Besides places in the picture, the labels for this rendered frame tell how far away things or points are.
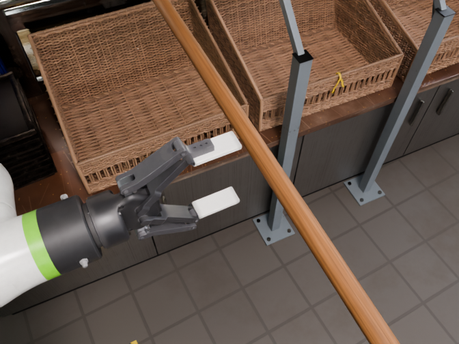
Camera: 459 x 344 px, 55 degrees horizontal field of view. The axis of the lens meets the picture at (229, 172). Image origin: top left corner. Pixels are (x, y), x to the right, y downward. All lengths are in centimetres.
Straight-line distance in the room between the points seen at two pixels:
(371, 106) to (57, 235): 130
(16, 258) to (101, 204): 12
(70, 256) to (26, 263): 5
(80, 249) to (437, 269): 168
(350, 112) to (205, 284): 89
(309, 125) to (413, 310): 86
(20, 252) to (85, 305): 132
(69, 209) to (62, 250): 5
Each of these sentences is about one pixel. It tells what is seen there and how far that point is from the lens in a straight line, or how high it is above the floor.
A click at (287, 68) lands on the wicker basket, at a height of 59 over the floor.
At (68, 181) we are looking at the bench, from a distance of 147.
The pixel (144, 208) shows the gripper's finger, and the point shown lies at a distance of 59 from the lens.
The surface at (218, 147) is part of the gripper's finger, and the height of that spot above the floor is 127.
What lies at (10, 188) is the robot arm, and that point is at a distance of 69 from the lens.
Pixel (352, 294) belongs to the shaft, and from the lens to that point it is 57.
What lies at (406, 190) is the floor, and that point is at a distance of 221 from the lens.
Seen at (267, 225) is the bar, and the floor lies 1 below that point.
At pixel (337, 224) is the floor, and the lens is 201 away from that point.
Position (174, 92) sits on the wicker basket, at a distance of 163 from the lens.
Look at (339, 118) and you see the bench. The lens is 160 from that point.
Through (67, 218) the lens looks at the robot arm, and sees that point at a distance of 58.
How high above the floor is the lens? 172
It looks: 55 degrees down
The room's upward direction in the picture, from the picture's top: straight up
